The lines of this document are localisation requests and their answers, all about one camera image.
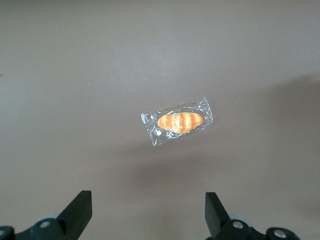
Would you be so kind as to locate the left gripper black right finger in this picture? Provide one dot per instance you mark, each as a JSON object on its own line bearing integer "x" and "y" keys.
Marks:
{"x": 220, "y": 222}

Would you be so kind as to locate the bread in clear wrapper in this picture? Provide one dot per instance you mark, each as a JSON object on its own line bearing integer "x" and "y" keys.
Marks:
{"x": 180, "y": 122}

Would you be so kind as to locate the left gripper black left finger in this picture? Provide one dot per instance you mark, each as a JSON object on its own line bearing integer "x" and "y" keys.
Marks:
{"x": 72, "y": 220}

